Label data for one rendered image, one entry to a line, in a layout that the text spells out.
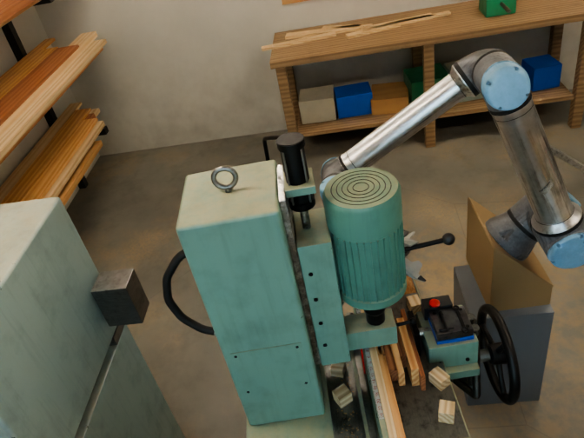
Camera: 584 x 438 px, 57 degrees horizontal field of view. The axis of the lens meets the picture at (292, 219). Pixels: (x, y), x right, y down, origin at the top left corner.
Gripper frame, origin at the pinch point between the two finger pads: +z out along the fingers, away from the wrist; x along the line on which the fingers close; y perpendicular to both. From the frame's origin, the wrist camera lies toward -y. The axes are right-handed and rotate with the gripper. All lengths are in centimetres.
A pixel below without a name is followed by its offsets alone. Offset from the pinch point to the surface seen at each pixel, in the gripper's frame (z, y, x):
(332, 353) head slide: -4.4, -34.8, 4.6
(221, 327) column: -15, -54, -19
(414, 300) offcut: -3.9, -2.0, 15.1
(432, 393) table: 16.8, -23.6, 18.7
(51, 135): -326, -1, 18
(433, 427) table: 22.5, -31.4, 18.4
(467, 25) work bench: -132, 231, 35
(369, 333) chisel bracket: 0.0, -24.3, 4.6
